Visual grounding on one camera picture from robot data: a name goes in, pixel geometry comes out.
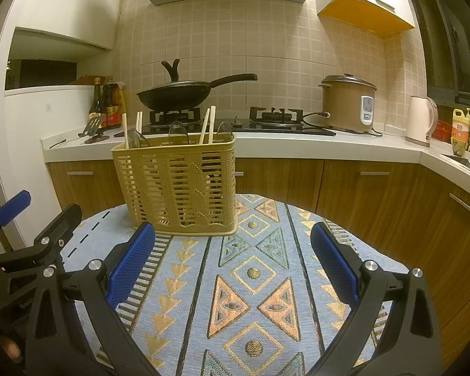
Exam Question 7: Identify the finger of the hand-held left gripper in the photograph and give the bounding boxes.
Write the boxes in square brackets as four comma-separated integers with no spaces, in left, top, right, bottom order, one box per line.
[0,204,83,279]
[0,190,32,261]

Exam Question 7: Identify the yellow plastic utensil basket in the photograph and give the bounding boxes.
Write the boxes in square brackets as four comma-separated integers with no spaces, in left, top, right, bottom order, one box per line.
[110,132,238,237]

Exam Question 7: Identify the white kitchen countertop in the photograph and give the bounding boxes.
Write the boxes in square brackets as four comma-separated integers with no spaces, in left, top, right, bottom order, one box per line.
[40,123,470,192]

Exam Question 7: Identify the glass wok lid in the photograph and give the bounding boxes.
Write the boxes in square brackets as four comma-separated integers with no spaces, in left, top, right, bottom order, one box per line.
[139,59,212,89]

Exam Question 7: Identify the black burner grate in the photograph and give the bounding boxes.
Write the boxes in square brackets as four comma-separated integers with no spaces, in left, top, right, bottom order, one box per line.
[249,107,304,124]
[149,107,201,124]

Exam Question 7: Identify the black wok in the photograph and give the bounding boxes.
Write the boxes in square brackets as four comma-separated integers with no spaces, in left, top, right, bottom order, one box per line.
[136,73,258,111]

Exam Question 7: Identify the wooden base cabinets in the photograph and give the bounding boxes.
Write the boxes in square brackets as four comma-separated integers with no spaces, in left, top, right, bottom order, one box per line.
[47,157,470,361]

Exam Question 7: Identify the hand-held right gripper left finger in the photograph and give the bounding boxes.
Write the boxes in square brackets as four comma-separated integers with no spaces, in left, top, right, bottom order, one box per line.
[25,221,159,376]

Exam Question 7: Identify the yellow spray bottle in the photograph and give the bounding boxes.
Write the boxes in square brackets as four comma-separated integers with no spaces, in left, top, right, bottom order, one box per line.
[117,80,128,126]

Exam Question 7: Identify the black glass gas cooktop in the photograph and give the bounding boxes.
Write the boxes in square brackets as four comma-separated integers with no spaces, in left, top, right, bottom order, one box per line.
[143,115,337,137]

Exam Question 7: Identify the white yellow wall cabinet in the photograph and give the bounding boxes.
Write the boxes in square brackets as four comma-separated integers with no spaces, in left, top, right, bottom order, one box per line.
[314,0,416,39]

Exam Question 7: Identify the brown rice cooker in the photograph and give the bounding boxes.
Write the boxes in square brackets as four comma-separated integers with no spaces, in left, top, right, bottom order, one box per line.
[318,73,378,134]

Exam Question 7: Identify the slotted metal spatula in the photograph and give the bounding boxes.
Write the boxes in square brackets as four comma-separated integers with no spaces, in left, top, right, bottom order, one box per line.
[77,117,105,138]

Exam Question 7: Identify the dark bottle yellow label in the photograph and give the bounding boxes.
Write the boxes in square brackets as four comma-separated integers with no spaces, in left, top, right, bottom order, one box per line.
[88,77,104,129]

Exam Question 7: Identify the blue patterned tablecloth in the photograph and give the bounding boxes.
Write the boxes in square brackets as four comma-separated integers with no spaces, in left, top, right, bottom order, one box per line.
[60,193,412,376]

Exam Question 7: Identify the dark window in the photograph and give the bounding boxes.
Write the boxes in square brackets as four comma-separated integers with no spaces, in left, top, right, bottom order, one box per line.
[401,0,470,118]

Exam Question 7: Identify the black power cable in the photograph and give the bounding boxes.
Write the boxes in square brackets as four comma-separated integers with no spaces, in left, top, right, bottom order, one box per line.
[302,112,384,138]

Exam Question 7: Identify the dark bottle red label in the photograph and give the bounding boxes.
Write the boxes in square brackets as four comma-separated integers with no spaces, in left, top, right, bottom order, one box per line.
[101,76,120,130]

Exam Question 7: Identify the red plastic crate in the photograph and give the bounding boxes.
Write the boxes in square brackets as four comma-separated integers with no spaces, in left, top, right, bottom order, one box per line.
[431,119,455,142]

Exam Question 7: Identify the person's left hand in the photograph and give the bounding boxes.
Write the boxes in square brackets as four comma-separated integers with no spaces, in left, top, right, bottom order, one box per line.
[0,337,25,363]

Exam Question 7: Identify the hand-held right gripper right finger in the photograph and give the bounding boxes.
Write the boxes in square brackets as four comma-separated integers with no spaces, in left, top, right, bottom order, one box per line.
[310,222,443,376]

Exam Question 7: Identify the yellow oil bottle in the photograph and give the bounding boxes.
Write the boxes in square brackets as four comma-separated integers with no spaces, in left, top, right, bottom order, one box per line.
[452,107,470,145]

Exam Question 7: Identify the white electric kettle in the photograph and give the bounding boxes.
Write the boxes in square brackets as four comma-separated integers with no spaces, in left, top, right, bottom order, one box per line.
[405,95,439,148]

